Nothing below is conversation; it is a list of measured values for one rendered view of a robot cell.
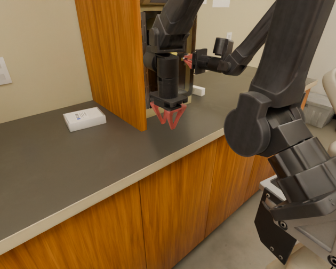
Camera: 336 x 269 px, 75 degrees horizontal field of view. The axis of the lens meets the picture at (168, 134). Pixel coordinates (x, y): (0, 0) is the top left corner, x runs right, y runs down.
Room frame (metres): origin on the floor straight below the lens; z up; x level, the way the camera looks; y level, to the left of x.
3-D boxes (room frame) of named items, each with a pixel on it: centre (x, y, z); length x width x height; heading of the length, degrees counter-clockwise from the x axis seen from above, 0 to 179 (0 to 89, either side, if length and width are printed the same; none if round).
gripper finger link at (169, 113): (0.58, -0.01, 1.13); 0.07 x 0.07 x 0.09; 41
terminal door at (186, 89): (1.03, -0.01, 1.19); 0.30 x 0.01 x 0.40; 130
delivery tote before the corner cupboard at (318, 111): (2.86, -2.02, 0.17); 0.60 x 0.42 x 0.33; 39
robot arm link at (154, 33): (0.62, 0.02, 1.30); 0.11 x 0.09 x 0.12; 30
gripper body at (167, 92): (0.59, 0.00, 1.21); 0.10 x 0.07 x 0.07; 41
